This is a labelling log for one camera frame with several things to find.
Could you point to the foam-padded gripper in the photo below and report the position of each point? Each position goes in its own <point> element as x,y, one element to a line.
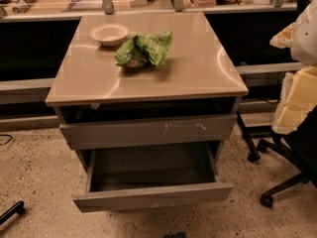
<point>305,40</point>

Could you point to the grey drawer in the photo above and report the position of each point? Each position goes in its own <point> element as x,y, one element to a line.
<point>142,132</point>
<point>151,176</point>

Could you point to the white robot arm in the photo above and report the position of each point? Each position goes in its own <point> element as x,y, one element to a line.
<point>309,15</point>

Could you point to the grey drawer cabinet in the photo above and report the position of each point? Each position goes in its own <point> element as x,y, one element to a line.
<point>198,78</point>

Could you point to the black office chair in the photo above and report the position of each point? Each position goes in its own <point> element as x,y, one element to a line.
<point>298,147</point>

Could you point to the green crumpled chip bag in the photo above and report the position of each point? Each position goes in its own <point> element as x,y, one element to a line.
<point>144,50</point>

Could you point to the beige paper bowl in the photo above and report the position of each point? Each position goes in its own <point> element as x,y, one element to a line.
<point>109,34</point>

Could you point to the black chair leg left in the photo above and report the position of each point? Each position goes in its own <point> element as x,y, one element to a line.
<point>17,208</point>

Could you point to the grey metal shelf frame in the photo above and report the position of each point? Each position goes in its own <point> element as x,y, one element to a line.
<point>75,9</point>

